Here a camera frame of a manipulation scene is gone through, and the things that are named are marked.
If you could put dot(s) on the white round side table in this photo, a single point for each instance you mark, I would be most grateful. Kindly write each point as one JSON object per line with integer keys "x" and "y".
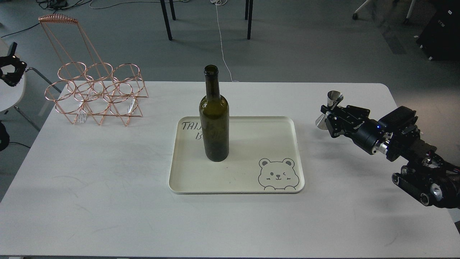
{"x": 9, "y": 96}

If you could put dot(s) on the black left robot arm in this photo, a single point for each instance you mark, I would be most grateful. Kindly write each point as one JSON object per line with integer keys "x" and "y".
{"x": 4, "y": 136}

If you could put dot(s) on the steel double jigger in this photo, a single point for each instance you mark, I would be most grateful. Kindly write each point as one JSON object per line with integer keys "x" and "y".
{"x": 333, "y": 99}

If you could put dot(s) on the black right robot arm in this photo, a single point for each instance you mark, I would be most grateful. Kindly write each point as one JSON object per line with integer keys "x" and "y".
{"x": 427, "y": 177}

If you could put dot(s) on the dark green wine bottle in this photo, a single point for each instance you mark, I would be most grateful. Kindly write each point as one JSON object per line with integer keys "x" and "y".
{"x": 214, "y": 117}

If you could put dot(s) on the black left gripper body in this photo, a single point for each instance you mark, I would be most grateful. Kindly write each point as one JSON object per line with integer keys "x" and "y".
{"x": 12, "y": 68}

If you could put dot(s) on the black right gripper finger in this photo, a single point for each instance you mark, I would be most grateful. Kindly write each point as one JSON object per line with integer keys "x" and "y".
{"x": 333, "y": 126}
{"x": 334, "y": 111}

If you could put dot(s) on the cream bear serving tray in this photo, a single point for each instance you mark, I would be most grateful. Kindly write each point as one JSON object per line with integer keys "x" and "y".
{"x": 263, "y": 159}

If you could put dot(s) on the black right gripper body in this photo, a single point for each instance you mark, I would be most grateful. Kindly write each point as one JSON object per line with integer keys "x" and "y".
{"x": 353, "y": 122}

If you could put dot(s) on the black equipment case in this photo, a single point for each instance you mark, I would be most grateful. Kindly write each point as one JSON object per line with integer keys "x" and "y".
{"x": 440, "y": 38}

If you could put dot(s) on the copper wire bottle rack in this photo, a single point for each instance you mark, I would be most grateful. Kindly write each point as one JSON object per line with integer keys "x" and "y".
{"x": 94, "y": 89}

